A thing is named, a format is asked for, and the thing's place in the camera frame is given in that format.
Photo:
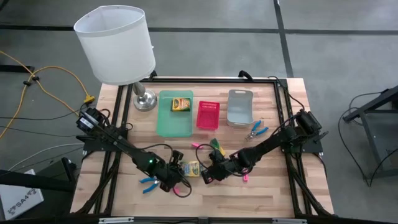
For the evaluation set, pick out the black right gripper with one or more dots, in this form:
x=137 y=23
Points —
x=220 y=169

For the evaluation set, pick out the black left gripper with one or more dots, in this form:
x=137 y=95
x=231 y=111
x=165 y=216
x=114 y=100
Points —
x=171 y=179

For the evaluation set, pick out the plastic-wrapped crayon box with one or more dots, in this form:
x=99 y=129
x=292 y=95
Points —
x=190 y=169

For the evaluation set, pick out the yellow green crayon box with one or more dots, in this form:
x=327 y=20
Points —
x=217 y=147
x=181 y=104

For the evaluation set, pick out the green plastic tray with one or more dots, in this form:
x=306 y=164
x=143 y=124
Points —
x=174 y=124

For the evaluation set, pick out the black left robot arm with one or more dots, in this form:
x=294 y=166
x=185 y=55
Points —
x=124 y=144

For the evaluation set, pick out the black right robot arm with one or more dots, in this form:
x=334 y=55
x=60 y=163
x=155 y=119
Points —
x=273 y=141

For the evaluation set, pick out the red slotted plastic basket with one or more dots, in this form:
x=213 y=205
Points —
x=207 y=119

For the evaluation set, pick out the grey plastic bin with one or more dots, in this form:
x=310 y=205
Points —
x=239 y=109

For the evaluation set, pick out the black equipment stand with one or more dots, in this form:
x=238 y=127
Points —
x=37 y=182

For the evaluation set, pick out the white shade table lamp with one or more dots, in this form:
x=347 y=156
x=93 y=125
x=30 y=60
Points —
x=115 y=43

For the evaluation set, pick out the white box with black print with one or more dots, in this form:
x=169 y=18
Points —
x=18 y=196

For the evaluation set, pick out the black side table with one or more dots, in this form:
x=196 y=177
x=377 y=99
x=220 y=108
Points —
x=376 y=102

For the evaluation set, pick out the black floor bar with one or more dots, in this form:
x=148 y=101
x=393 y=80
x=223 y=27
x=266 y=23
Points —
x=15 y=68

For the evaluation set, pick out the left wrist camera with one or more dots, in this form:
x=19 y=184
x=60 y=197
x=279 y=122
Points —
x=176 y=156

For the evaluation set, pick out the silver aluminium rail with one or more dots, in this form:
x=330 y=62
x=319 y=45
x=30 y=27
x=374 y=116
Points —
x=115 y=220
x=289 y=221

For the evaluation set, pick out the black aluminium table frame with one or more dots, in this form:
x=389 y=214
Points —
x=202 y=80

